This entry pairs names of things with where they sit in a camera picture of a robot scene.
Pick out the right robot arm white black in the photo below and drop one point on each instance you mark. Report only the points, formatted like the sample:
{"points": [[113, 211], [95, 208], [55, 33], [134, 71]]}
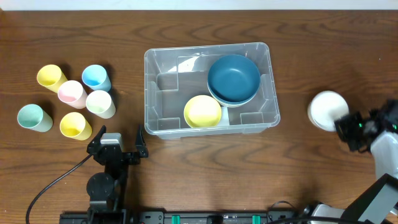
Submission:
{"points": [[378, 134]]}

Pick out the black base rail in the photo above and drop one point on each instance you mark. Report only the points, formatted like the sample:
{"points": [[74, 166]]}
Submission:
{"points": [[158, 217]]}

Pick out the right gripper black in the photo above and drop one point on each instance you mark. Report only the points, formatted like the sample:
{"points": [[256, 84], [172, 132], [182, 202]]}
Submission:
{"points": [[347, 130]]}

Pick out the white small bowl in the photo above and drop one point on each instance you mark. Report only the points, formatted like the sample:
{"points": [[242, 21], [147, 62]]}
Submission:
{"points": [[325, 108]]}

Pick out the dark blue bowl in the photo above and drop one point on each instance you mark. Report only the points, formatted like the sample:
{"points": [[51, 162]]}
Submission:
{"points": [[245, 88], [229, 72]]}

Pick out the clear plastic storage container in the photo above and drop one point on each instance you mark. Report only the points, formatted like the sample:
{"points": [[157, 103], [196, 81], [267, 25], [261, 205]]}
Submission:
{"points": [[174, 75]]}

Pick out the light blue cup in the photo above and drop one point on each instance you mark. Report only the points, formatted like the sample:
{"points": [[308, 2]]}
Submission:
{"points": [[96, 77]]}

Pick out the yellow cup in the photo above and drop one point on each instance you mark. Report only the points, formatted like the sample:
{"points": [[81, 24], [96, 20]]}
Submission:
{"points": [[51, 77], [74, 125]]}

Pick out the yellow small bowl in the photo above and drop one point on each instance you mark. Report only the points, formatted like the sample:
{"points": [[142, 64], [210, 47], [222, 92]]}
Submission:
{"points": [[202, 111]]}

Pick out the white cup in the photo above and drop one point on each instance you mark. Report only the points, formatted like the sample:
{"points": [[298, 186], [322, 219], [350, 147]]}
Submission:
{"points": [[100, 103]]}

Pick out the white label in container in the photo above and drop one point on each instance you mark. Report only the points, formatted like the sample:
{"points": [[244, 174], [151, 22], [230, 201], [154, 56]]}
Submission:
{"points": [[224, 121]]}

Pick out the pink cup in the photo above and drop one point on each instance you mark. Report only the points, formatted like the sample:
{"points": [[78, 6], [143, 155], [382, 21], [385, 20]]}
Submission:
{"points": [[72, 93]]}

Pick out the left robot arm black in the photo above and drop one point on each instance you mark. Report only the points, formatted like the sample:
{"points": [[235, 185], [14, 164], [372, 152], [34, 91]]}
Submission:
{"points": [[106, 189]]}

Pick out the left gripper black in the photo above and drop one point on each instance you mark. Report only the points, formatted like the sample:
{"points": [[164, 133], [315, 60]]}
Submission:
{"points": [[117, 155]]}

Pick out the mint green cup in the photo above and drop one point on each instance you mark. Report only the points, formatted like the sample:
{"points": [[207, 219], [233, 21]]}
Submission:
{"points": [[33, 117]]}

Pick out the beige large bowl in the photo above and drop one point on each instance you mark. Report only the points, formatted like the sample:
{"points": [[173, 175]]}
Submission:
{"points": [[230, 104]]}

